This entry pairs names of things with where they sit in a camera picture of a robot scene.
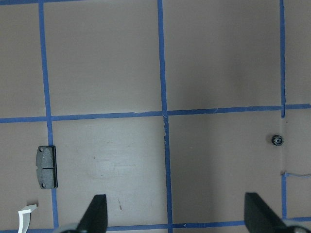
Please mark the small black bearing gear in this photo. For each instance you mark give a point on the small black bearing gear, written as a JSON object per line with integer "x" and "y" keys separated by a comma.
{"x": 277, "y": 140}

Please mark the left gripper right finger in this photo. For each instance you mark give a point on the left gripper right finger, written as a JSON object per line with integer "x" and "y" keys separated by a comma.
{"x": 260, "y": 218}

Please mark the white curved plastic part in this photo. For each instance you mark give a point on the white curved plastic part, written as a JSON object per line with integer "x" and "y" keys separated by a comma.
{"x": 24, "y": 215}

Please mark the black brake pad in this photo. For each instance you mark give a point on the black brake pad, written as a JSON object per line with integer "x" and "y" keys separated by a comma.
{"x": 46, "y": 167}

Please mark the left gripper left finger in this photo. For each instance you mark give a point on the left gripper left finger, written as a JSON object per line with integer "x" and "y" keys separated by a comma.
{"x": 94, "y": 220}

